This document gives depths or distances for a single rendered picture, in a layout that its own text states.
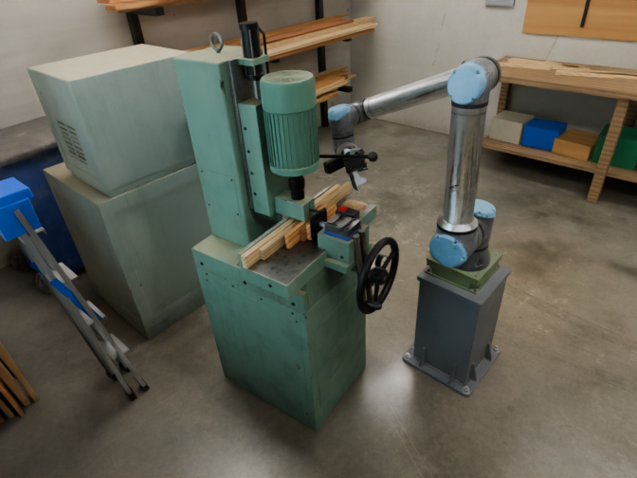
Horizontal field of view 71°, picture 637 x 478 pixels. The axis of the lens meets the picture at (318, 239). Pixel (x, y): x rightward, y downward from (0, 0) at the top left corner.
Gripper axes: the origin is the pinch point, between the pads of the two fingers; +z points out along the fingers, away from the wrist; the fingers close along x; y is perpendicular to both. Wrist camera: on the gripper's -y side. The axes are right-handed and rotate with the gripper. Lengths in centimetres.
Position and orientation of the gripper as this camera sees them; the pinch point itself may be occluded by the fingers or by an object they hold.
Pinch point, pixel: (351, 172)
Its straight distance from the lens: 162.9
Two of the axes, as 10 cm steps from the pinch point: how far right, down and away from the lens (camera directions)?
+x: 2.3, 8.7, 4.3
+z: 0.8, 4.3, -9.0
